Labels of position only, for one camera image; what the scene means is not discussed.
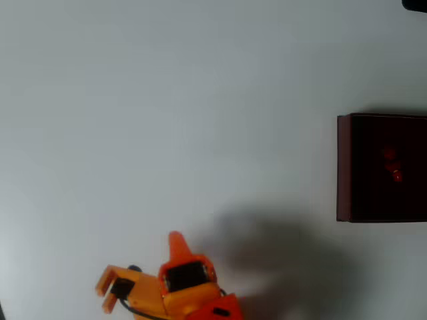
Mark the light orange camera mount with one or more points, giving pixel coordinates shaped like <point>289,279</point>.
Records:
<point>140,287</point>

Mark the black object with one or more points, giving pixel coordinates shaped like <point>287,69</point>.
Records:
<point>417,4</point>

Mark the dark maroon open box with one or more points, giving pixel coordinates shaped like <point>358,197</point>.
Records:
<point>367,186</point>

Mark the small red toy object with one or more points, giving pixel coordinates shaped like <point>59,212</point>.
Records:
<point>394,168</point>

